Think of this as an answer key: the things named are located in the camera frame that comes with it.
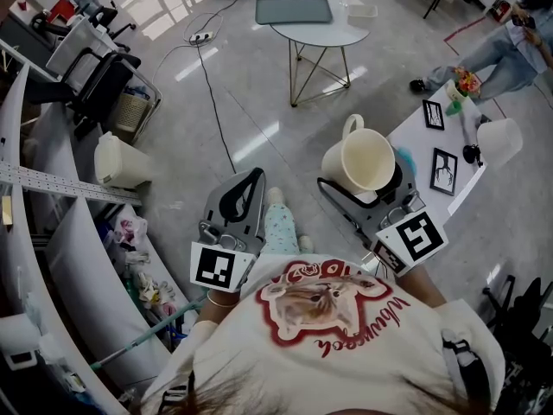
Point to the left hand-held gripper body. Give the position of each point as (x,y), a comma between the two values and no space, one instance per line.
(224,242)

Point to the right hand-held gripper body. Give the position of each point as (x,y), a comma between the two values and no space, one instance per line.
(415,236)

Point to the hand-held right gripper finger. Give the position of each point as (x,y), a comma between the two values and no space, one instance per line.
(341,198)
(405,180)

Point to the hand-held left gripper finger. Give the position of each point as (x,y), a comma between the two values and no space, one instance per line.
(229,206)
(214,206)

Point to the person's right forearm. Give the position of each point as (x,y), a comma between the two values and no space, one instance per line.
(419,285)

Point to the person's left forearm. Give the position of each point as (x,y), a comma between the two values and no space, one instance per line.
(218,311)

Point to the small green cup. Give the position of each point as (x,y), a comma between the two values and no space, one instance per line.
(453,108)

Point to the white rectangular table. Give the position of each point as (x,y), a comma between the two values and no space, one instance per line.
(415,145)

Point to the person's white slipper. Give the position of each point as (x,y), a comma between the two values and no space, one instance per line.
(275,196)
(306,243)

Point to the person's leg in patterned trousers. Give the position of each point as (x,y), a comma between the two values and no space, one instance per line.
(280,231)

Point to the white printed plastic bag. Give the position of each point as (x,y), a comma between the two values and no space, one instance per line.
(129,231)

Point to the white lidded waste bin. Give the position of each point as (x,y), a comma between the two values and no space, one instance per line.
(121,162)

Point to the white lampshade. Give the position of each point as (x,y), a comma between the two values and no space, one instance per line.
(500,142)

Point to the flower bouquet in white pot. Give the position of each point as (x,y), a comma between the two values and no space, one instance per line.
(464,82)

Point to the teal mop pole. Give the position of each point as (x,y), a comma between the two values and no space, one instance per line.
(147,337)

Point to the beige woven basket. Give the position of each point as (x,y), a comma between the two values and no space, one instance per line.
(131,113)

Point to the black folding stand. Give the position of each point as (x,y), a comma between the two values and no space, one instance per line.
(525,318)

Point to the person's white printed t-shirt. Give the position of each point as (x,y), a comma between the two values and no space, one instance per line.
(328,361)

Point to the white curved shelf unit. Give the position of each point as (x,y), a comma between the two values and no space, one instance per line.
(56,249)

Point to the black mesh office chair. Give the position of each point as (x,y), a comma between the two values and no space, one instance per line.
(101,84)

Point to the round white side table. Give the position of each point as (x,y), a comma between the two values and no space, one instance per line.
(322,33)

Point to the white power strip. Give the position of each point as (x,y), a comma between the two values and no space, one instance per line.
(201,37)

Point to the small white rectangular container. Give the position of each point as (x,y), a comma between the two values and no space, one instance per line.
(363,12)

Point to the grey rectangular tray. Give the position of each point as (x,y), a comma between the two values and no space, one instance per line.
(294,9)

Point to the white translucent storage crate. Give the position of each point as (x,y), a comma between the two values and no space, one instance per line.
(75,46)

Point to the black swivel chair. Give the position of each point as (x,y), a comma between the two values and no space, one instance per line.
(103,17)

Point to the white paper roll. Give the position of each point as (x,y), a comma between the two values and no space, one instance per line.
(17,333)

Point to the red box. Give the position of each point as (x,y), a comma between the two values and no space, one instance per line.
(60,9)

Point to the large black picture frame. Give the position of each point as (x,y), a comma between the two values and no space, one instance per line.
(444,172)

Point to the small black picture frame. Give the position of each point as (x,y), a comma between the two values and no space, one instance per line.
(433,115)

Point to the perforated metal rail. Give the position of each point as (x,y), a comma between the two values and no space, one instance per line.
(60,184)

